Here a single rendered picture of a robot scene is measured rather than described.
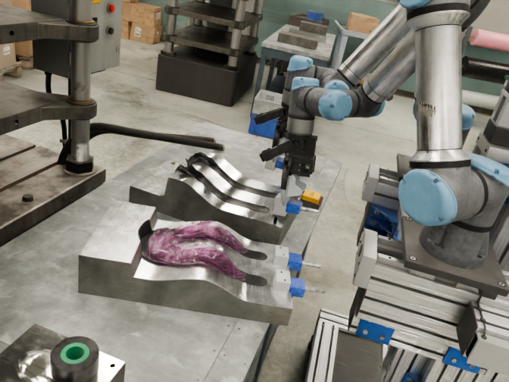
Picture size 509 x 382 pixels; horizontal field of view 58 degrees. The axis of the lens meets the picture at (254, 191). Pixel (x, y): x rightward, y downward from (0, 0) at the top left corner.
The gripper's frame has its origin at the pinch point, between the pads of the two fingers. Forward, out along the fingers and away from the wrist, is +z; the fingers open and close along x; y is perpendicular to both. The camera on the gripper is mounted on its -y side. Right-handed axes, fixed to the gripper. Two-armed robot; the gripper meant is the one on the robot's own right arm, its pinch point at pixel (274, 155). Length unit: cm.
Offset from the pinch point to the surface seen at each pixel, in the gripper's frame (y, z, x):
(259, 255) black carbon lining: 11.8, 9.9, -47.3
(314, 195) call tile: 17.4, 11.3, 1.6
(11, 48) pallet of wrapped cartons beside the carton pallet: -330, 62, 224
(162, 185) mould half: -27.8, 8.8, -29.6
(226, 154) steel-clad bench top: -25.2, 14.8, 22.5
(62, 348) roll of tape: -8, 4, -101
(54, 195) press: -57, 16, -44
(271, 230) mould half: 11.5, 8.1, -36.1
